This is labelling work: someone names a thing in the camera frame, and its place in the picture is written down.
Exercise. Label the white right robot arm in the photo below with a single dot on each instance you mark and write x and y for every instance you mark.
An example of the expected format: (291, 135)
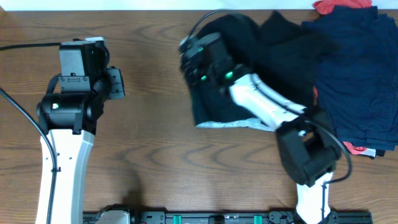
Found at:
(308, 149)

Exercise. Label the black shorts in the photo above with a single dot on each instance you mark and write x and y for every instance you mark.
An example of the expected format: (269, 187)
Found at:
(282, 53)

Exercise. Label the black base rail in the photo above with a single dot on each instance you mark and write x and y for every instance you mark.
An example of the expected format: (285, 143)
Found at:
(124, 214)

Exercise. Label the black garment under pile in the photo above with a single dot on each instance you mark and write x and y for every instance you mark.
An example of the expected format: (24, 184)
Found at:
(377, 153)

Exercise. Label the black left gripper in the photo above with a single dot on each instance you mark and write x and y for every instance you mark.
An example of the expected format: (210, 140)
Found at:
(114, 74)

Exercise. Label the orange red garment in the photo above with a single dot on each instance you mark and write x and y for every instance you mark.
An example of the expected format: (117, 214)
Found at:
(325, 7)

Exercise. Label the navy blue shorts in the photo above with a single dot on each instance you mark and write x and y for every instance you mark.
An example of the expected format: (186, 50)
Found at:
(357, 84)

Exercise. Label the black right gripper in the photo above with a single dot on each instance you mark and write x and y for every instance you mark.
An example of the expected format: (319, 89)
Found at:
(186, 71)

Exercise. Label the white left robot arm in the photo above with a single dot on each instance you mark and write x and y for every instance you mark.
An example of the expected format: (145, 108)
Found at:
(68, 115)

